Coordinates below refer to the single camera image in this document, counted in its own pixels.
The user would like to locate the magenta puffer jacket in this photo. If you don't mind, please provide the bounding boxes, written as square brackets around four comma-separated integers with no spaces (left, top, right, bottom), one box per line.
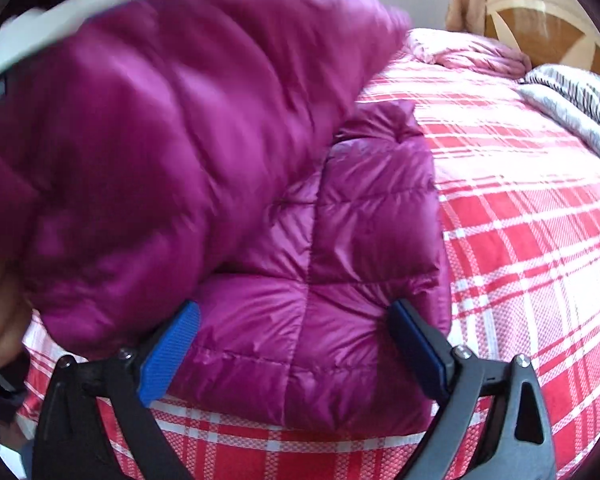
[0,0,452,437]

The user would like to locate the grey floral pillow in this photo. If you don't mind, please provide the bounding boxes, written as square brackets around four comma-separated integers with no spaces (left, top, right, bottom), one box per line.
[516,84,600,159]

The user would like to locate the striped pillow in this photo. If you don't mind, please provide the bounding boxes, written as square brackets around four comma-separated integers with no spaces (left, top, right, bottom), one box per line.
[519,64,600,126]

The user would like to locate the pink folded quilt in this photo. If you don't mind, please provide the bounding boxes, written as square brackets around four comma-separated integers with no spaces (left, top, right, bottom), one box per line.
[405,28,532,79]

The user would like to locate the wooden bed headboard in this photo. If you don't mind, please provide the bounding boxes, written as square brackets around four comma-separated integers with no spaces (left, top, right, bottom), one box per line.
[484,0,600,75]

